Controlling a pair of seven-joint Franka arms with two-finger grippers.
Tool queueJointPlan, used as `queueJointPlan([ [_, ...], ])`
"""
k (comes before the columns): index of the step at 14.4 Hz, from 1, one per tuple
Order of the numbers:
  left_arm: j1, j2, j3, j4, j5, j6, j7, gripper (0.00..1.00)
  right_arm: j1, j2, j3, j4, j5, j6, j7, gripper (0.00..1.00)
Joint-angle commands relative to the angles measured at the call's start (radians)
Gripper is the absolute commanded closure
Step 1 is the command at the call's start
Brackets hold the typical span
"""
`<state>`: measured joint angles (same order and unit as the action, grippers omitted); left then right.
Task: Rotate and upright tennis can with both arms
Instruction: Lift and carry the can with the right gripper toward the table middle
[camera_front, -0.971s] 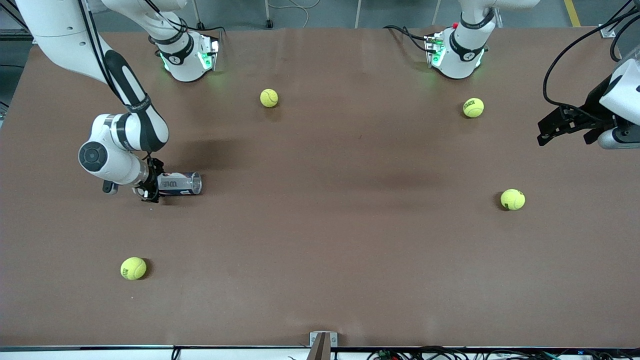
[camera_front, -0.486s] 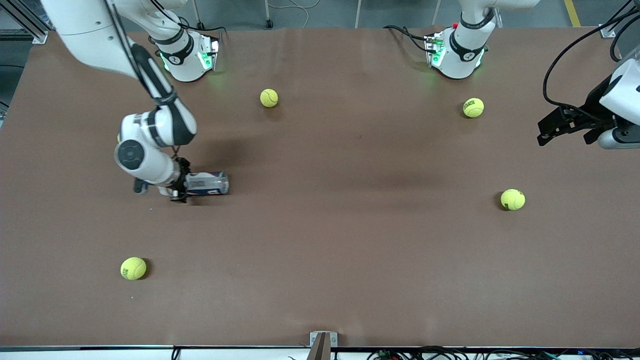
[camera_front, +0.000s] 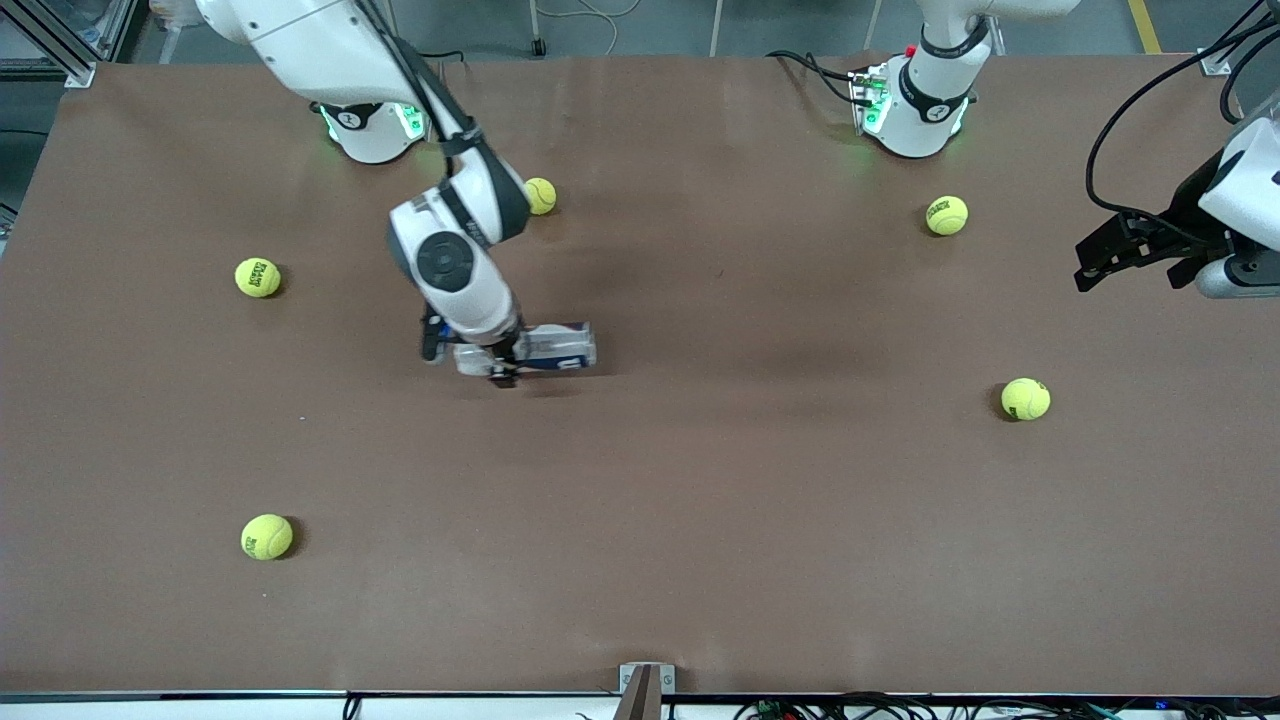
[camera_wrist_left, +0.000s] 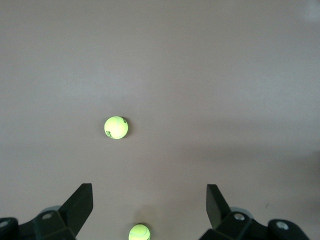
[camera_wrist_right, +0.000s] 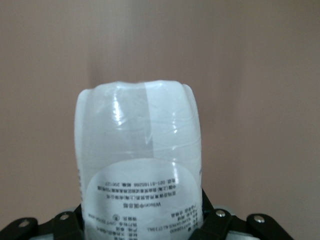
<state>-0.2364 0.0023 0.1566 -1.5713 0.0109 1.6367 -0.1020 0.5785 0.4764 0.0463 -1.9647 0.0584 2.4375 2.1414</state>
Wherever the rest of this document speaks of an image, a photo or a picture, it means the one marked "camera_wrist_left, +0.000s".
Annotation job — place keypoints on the yellow-green tennis ball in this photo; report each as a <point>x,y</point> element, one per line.
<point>116,127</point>
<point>139,232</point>

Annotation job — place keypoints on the brown table cover sheet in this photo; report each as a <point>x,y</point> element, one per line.
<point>200,75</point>

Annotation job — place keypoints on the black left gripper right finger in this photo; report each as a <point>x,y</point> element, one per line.
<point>220,217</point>

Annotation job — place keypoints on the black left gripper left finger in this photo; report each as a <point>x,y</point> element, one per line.
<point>73,212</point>

